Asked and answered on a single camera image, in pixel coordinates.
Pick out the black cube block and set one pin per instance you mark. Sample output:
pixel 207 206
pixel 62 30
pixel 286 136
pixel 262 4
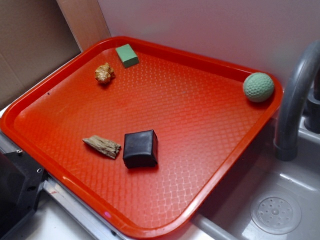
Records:
pixel 140 149

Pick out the red plastic tray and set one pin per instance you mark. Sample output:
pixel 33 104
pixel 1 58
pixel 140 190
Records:
pixel 195 105

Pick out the tan seashell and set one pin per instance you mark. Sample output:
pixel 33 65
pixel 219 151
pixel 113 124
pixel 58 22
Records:
pixel 104 74

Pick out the grey toy sink basin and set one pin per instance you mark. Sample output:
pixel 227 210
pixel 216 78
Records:
pixel 225 214

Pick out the grey curved faucet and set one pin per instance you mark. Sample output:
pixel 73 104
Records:
pixel 293 103

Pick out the round sink drain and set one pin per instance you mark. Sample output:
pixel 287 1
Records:
pixel 275 212

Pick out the brown wood chip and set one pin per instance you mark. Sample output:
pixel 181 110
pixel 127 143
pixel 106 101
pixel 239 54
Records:
pixel 104 146

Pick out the green dimpled ball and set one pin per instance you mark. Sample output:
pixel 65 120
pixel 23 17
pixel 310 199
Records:
pixel 258 87

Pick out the black metal bracket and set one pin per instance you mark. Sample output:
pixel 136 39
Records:
pixel 21 181

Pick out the black faucet knob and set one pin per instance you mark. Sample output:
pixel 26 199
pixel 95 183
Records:
pixel 312 107

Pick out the green rectangular block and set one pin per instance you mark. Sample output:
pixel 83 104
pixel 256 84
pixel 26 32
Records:
pixel 127 56

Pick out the brown cardboard panel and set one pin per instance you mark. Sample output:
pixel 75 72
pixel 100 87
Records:
pixel 39 36

